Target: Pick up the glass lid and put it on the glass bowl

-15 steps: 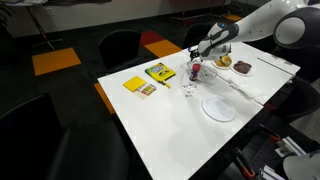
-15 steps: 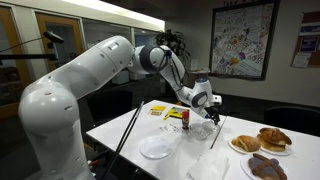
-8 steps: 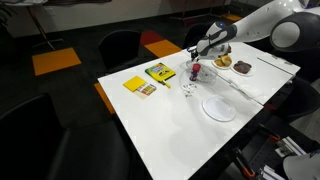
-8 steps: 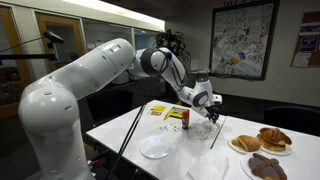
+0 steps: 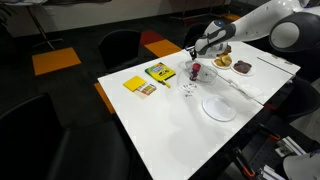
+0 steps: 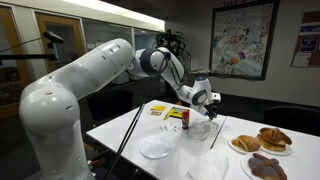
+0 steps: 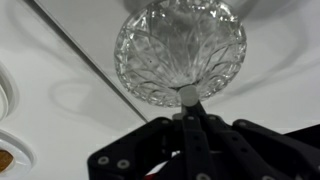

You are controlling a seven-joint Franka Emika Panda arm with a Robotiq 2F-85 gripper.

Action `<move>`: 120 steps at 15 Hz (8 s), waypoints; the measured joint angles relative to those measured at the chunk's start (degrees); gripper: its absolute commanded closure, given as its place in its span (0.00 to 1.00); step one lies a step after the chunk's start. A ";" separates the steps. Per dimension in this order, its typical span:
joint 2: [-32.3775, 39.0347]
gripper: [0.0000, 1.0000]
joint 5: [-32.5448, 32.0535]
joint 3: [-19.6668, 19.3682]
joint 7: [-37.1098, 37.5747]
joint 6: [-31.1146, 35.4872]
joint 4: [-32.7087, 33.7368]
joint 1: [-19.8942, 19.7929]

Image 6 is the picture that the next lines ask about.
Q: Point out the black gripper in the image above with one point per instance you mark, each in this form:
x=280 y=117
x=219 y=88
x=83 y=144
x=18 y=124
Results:
x=211 y=108

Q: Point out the clear glass bowl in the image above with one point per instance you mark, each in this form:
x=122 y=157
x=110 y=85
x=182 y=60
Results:
x=210 y=126

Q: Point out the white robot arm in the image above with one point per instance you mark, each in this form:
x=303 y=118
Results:
x=66 y=100

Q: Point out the cut glass bowl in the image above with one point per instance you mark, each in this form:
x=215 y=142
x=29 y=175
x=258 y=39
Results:
x=196 y=131

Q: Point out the bowl of fried pastries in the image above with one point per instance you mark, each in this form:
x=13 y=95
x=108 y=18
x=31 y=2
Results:
x=235 y=148

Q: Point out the red cylindrical can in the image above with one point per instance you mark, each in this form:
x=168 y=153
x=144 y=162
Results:
x=185 y=120

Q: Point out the yellow green crayon box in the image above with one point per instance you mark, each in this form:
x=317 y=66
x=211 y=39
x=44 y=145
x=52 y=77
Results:
x=175 y=112

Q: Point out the small clear scattered pieces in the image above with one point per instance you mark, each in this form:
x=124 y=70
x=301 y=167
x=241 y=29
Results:
x=170 y=127

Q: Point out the yellow marker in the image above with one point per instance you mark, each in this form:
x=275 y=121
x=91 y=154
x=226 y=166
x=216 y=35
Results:
x=166 y=116

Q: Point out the golden croissant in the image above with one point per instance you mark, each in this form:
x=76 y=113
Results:
x=248 y=142

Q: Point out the yellow sticky note pad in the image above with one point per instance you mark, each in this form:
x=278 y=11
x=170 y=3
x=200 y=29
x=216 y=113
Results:
x=158 y=108

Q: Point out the colourful striped card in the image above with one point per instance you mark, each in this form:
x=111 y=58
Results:
x=155 y=113

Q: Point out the white paper plate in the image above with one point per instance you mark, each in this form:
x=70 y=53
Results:
x=244 y=166
x=278 y=152

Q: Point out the brown bun stack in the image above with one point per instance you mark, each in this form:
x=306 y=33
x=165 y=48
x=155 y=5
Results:
x=275 y=136

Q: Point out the dark chocolate bread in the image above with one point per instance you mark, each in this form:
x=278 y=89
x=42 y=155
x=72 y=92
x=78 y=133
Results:
x=266 y=166

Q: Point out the framed colourful poster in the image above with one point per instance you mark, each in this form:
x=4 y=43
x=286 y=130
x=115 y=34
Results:
x=241 y=40

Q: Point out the green potted plant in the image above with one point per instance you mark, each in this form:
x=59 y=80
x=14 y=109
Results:
x=173 y=43

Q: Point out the thin black pole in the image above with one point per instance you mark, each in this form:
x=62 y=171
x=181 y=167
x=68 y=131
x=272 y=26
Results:
x=125 y=140

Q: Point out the brown bulletin board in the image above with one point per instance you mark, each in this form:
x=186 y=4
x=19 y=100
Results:
x=308 y=40

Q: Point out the black tripod bar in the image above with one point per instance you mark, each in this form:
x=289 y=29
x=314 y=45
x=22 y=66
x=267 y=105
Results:
x=26 y=57

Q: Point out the black camera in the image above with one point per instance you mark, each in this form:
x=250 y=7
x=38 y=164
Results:
x=53 y=36

